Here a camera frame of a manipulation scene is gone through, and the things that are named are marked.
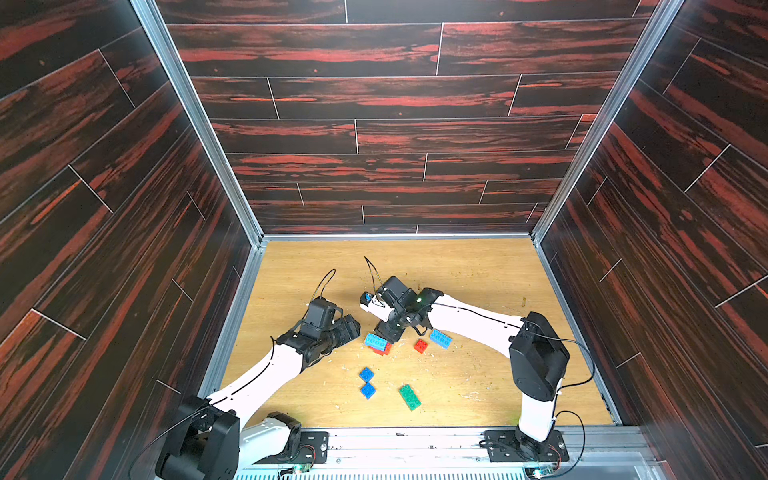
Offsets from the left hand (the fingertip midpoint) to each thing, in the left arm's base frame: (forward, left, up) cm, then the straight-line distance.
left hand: (353, 329), depth 86 cm
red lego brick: (-4, -10, -4) cm, 11 cm away
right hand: (+4, -10, 0) cm, 11 cm away
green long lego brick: (-17, -17, -6) cm, 24 cm away
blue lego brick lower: (-15, -5, -6) cm, 17 cm away
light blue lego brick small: (0, -26, -6) cm, 27 cm away
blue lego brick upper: (-11, -4, -6) cm, 13 cm away
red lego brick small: (-1, -20, -6) cm, 21 cm away
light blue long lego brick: (-3, -6, -2) cm, 7 cm away
